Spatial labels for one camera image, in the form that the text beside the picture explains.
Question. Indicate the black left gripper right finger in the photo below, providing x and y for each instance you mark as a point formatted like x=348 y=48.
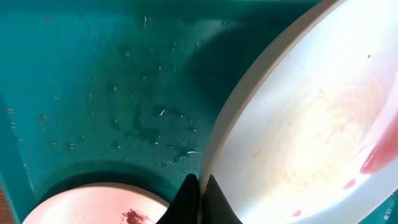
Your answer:
x=215 y=208

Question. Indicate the light blue plate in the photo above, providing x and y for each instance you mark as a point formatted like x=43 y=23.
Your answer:
x=292 y=140

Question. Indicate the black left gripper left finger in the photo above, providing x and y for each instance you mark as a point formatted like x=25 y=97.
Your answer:
x=184 y=207

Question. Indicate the teal plastic tray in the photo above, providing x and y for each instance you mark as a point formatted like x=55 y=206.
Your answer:
x=128 y=92

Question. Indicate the pink plate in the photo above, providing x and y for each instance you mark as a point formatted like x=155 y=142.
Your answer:
x=104 y=202

